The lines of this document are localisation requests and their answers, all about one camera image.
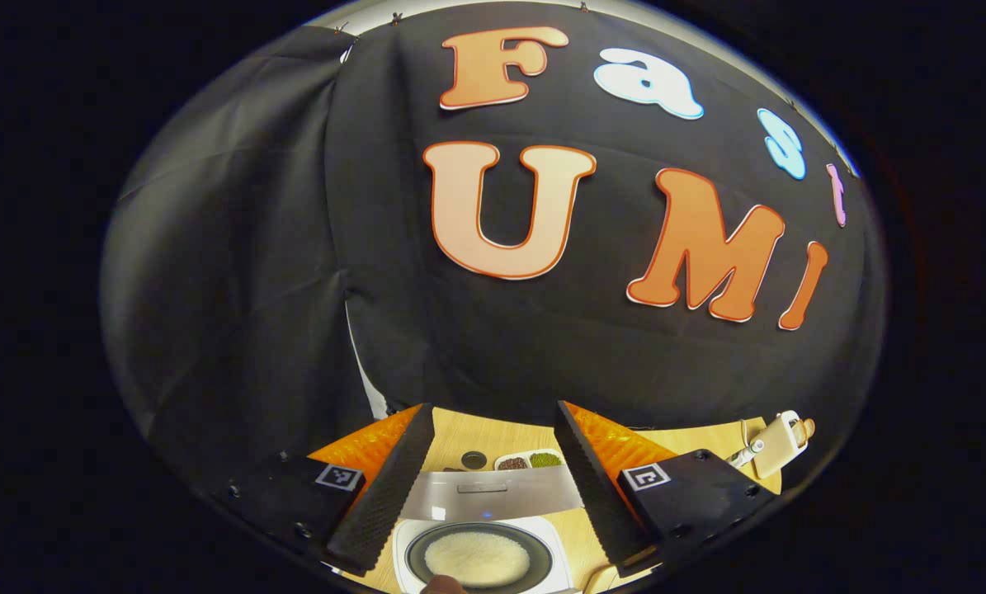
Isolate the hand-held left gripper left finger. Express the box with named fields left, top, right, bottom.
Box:
left=210, top=401, right=436, bottom=578

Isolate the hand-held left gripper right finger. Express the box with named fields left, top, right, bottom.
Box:
left=552, top=400, right=780, bottom=579

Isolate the white rice cooker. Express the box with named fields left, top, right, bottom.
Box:
left=391, top=469, right=585, bottom=594

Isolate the white rice heap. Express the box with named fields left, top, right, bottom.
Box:
left=424, top=530, right=531, bottom=589

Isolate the white divided grain dish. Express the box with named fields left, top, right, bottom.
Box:
left=493, top=448, right=564, bottom=473

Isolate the white drink bottle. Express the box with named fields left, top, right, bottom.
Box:
left=727, top=438, right=767, bottom=470

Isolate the white toaster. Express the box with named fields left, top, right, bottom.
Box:
left=748, top=410, right=810, bottom=480

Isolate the black backdrop cloth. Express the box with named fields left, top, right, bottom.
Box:
left=101, top=0, right=888, bottom=504

